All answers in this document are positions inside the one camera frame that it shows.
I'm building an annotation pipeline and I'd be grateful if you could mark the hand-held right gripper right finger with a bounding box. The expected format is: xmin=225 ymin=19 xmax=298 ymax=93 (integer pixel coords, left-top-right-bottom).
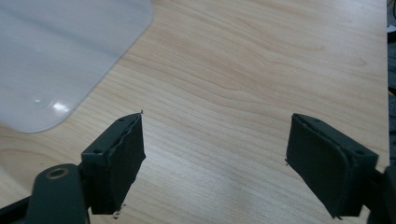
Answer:
xmin=285 ymin=113 xmax=379 ymax=218

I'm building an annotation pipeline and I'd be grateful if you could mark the white translucent plastic mat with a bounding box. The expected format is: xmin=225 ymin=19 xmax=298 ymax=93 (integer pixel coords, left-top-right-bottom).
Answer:
xmin=0 ymin=0 xmax=154 ymax=134

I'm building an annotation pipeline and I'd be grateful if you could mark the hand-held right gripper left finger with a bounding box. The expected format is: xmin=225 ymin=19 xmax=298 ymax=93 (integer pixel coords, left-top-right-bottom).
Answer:
xmin=80 ymin=112 xmax=147 ymax=216

